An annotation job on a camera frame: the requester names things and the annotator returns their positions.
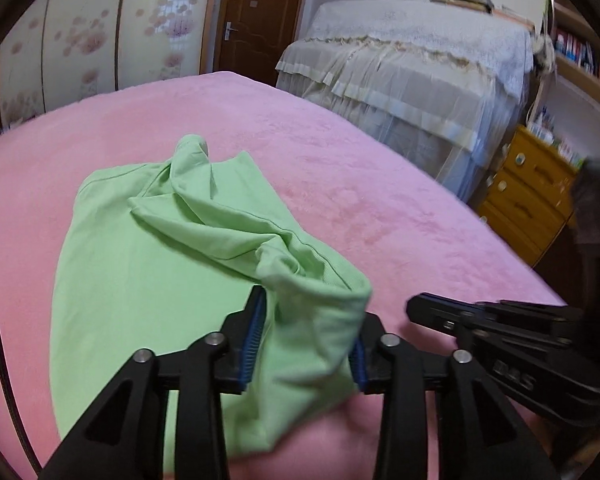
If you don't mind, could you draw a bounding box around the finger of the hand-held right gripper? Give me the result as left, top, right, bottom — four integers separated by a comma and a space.
406, 293, 583, 348

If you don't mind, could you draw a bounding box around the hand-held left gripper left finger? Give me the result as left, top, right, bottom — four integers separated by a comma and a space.
40, 285, 269, 480

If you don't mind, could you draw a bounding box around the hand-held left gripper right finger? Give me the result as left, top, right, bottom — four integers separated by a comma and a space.
349, 312, 552, 480

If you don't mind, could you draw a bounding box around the green t-shirt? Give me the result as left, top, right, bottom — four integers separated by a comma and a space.
49, 133, 374, 473

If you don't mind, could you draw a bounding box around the pink bed blanket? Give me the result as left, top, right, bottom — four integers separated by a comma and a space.
0, 71, 567, 480

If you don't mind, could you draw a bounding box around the yellow drawer cabinet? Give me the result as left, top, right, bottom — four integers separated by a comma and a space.
474, 125, 582, 269

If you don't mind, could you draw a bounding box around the lace covered furniture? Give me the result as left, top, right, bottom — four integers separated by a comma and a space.
275, 0, 537, 207

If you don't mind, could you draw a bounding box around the wooden bookshelf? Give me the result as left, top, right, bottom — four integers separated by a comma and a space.
525, 0, 600, 171

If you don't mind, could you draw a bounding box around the row of shelved books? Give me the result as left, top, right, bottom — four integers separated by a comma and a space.
554, 27, 600, 94

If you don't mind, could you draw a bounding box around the pile of books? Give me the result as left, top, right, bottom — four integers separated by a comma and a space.
429, 0, 537, 29

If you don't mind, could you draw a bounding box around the brown wooden door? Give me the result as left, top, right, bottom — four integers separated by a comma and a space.
212, 0, 312, 86

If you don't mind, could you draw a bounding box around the floral sliding door wardrobe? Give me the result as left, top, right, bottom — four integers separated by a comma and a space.
0, 0, 227, 135

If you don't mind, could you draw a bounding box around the black cable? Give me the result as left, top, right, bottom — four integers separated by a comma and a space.
0, 274, 37, 467

